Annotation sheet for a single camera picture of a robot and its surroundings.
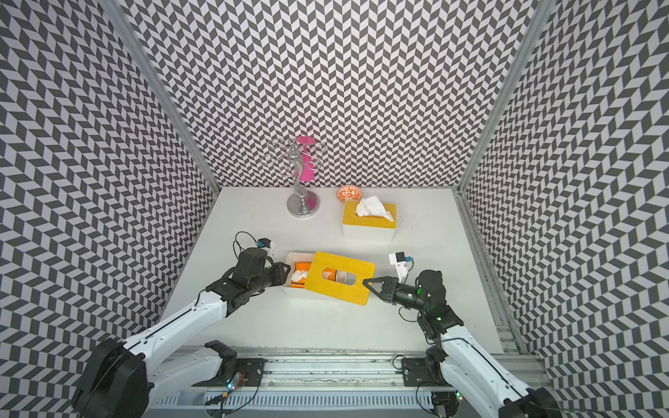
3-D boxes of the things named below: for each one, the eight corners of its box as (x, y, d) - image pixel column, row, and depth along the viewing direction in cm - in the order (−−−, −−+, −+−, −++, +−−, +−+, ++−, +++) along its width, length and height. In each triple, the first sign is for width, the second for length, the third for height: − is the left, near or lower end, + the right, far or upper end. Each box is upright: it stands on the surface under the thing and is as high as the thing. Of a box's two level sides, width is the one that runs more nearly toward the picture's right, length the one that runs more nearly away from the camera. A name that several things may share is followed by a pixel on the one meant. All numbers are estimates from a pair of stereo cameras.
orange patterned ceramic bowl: (336, 204, 117) (336, 196, 113) (337, 193, 121) (336, 185, 117) (362, 204, 117) (362, 196, 113) (361, 193, 121) (362, 185, 117)
